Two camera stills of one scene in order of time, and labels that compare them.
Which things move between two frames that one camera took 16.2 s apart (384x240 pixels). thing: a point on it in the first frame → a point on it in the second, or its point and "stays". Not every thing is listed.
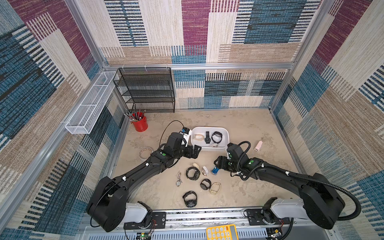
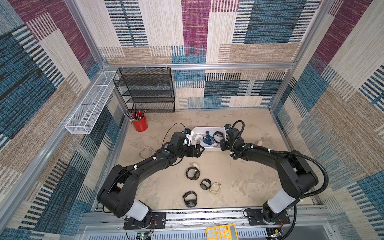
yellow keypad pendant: x=228 y=232 stays
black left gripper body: x=187 y=152 stays
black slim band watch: x=205 y=184 stays
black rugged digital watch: x=219 y=134 stays
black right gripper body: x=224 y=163 → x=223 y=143
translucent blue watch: x=215 y=170 → x=208 y=139
